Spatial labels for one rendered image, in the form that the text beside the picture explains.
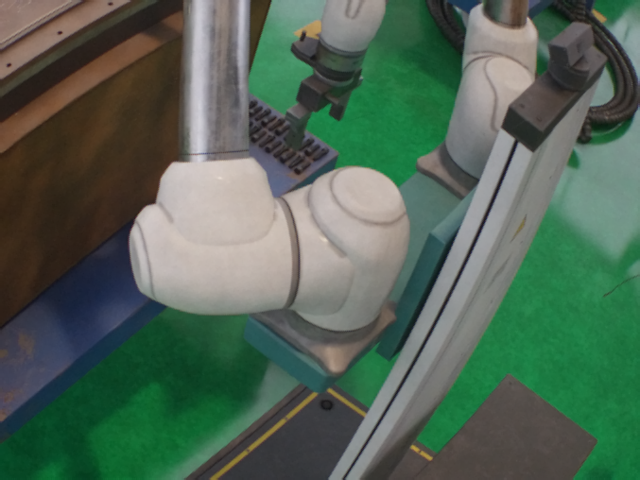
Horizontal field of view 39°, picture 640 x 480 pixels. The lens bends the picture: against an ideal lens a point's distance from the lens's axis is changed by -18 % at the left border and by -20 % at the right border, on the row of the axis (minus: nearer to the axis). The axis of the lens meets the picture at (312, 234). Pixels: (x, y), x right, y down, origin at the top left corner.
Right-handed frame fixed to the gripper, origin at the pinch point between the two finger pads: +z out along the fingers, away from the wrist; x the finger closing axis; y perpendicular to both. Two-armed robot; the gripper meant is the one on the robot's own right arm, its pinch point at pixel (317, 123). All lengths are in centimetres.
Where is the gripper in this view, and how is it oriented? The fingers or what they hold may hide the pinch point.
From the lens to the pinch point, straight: 204.8
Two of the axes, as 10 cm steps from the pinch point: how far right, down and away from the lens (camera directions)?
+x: 6.0, -4.9, 6.3
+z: -2.2, 6.6, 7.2
